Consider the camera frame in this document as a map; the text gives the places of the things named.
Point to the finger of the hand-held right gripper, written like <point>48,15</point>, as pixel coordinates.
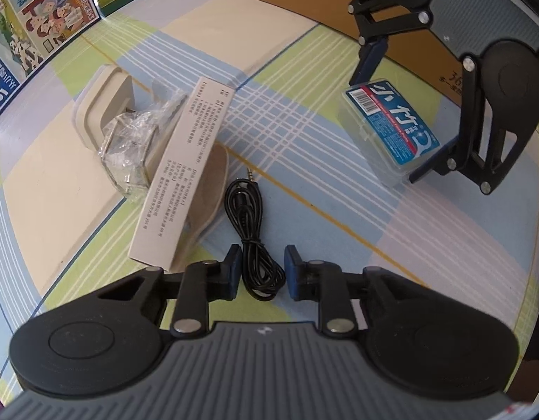
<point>470,148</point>
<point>372,59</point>

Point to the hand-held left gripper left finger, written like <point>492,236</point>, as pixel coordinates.
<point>233,271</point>

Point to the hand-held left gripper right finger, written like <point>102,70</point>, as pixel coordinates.
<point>293,271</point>

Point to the clear case with blue label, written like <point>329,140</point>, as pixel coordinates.
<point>387,127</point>

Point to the clear bag with metal hook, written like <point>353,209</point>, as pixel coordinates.
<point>129,140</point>

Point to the long white paper box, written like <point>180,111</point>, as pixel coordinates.
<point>186,162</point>

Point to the blue milk carton box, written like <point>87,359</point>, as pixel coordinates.
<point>33,35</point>

